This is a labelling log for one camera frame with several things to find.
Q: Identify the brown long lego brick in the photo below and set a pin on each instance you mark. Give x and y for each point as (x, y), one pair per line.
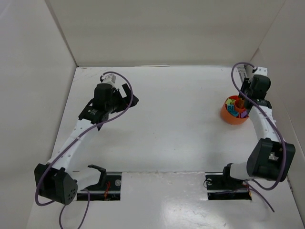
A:
(239, 104)

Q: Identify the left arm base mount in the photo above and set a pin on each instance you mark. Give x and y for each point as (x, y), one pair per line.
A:
(107, 183)

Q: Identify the aluminium rail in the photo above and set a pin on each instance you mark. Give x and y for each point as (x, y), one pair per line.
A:
(262, 133)

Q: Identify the purple printed lego brick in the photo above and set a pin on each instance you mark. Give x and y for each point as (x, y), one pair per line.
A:
(243, 114)

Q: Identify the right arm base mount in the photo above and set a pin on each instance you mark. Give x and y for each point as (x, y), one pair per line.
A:
(221, 186)

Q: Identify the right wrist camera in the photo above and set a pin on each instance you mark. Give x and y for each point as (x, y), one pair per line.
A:
(259, 71)

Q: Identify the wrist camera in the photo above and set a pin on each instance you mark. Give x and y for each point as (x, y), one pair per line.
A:
(259, 71)
(108, 79)

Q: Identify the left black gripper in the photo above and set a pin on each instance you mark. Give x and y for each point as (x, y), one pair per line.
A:
(126, 98)

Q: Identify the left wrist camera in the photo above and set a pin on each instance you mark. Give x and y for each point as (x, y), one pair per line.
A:
(108, 79)

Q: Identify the orange divided round container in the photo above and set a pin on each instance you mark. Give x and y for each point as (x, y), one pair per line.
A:
(228, 118)

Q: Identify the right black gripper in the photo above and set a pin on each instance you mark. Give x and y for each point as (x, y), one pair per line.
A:
(244, 86)

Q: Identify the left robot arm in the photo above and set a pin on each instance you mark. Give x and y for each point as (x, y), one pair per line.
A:
(57, 179)

